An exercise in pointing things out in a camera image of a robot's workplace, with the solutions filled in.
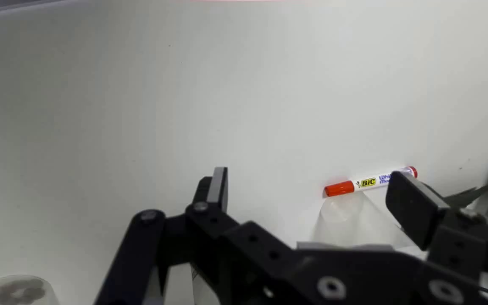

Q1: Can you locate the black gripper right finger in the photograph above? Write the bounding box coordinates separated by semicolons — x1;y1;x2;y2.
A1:
384;170;488;285

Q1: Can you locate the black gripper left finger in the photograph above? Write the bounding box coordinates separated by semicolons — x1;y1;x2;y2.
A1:
93;167;301;305

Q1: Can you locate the white whiteboard marker red cap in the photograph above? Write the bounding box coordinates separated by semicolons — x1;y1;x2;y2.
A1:
323;165;420;199

